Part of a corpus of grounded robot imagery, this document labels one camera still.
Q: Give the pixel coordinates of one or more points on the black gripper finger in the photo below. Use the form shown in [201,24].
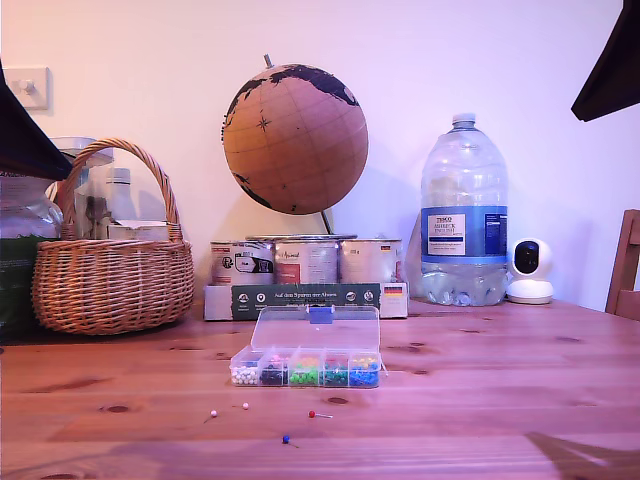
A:
[25,140]
[615,65]

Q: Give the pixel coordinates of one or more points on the pink-headed pin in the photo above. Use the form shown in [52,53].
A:
[213,413]

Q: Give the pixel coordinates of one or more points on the blue-headed pin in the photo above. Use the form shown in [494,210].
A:
[285,439]

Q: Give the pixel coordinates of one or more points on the white plastic bottle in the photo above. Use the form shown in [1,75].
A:
[122,195]

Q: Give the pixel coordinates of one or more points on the pale paper carton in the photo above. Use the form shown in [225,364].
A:
[140,231]

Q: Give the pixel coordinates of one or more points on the silver green pet food bag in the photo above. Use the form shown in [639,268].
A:
[17,300]

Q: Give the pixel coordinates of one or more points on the large clear water bottle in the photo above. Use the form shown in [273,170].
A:
[465,200]

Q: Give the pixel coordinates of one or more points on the wooden chair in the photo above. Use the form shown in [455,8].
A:
[625,270]

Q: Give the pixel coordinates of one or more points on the silver can black-white label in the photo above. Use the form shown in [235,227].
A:
[242,265]

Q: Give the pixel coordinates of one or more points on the cork globe on stand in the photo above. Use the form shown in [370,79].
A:
[300,145]

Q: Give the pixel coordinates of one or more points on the silver can pale label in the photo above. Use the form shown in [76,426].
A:
[370,260]

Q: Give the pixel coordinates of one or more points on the cardboard tray green label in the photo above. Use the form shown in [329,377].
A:
[310,296]

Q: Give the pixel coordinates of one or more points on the clear plastic pin organizer box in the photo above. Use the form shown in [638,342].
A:
[310,340]

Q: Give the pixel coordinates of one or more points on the red-headed pin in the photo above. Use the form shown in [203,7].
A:
[311,414]

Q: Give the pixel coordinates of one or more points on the white wall light switch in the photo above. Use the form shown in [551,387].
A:
[37,87]

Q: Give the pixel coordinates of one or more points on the small white round camera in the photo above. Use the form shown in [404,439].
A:
[530,270]

